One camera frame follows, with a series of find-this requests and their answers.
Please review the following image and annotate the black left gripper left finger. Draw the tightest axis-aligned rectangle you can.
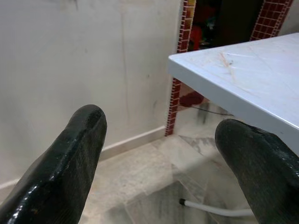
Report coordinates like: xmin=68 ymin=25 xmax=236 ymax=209
xmin=0 ymin=104 xmax=108 ymax=224

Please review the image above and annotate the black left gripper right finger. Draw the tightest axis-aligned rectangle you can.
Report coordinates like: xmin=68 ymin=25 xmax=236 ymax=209
xmin=214 ymin=118 xmax=299 ymax=224

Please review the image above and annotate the white plastic table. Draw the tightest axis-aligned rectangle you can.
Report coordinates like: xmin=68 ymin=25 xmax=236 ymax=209
xmin=168 ymin=32 xmax=299 ymax=156

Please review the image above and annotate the red floor mat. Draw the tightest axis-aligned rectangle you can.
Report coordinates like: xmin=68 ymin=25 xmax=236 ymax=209
xmin=178 ymin=91 xmax=210 ymax=108

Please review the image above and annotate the red mosaic tile trim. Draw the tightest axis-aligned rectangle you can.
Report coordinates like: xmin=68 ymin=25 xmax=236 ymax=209
xmin=249 ymin=0 xmax=294 ymax=42
xmin=164 ymin=0 xmax=196 ymax=137

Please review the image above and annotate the red plastic stool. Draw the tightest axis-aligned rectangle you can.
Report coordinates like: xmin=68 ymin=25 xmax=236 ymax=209
xmin=190 ymin=24 xmax=203 ymax=51

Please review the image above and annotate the white hose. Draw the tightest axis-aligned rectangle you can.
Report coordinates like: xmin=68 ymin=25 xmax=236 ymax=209
xmin=179 ymin=198 xmax=252 ymax=217

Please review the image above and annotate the thin black floor cable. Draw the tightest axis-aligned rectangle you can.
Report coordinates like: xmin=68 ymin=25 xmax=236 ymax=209
xmin=193 ymin=105 xmax=235 ymax=117

